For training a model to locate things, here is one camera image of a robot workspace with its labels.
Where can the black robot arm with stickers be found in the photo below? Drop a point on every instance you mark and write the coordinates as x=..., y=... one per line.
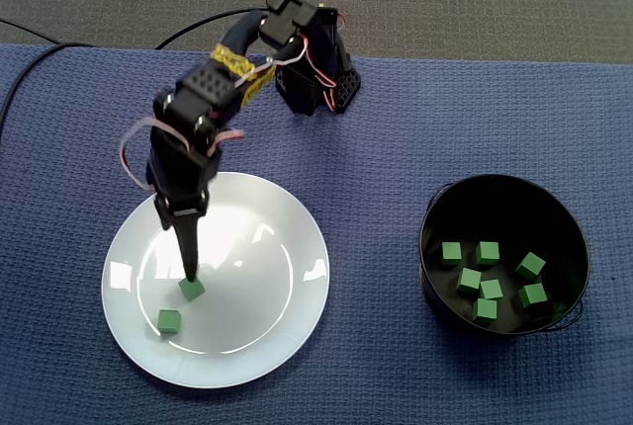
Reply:
x=212, y=84

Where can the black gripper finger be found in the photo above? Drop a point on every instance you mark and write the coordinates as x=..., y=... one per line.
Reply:
x=189, y=242
x=163, y=215

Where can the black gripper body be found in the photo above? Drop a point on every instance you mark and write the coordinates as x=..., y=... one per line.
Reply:
x=182, y=210

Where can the white round plate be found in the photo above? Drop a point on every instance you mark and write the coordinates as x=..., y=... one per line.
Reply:
x=277, y=326

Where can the green cube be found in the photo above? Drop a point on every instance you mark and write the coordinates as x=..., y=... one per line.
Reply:
x=484, y=310
x=169, y=321
x=532, y=295
x=191, y=290
x=530, y=266
x=491, y=289
x=487, y=253
x=469, y=280
x=451, y=253

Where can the black metal bucket container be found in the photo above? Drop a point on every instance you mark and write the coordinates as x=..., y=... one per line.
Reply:
x=559, y=227

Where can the blue woven table cloth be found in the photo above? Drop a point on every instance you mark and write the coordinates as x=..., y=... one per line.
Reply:
x=346, y=247

